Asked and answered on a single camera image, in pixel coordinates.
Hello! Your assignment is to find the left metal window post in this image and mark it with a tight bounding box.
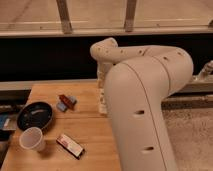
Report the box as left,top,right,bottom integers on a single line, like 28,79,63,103
56,0,72,34

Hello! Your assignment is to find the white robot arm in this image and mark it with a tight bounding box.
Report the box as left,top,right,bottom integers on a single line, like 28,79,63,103
90,38,193,171

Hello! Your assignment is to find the red snack packet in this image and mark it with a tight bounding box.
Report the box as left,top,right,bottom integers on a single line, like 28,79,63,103
59,95,74,110

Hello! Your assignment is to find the white paper cup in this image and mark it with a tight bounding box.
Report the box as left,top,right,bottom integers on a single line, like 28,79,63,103
19,127,46,152

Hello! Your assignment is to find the white bottle with label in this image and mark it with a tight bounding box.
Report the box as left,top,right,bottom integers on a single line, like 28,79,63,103
99,88,107,115

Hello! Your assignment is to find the red and white snack box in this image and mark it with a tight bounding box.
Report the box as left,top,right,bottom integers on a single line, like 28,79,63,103
56,134,84,159

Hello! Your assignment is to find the metal window post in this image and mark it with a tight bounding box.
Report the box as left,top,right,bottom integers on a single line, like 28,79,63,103
124,0,137,32
56,0,72,34

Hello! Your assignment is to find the black round bowl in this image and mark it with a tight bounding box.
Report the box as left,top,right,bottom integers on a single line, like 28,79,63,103
17,102,53,131

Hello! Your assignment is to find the right metal window post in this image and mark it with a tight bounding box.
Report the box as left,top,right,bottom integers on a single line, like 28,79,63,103
124,0,137,32

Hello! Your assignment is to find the blue object beside table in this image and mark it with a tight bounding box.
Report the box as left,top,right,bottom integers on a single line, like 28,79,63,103
0,114,10,130

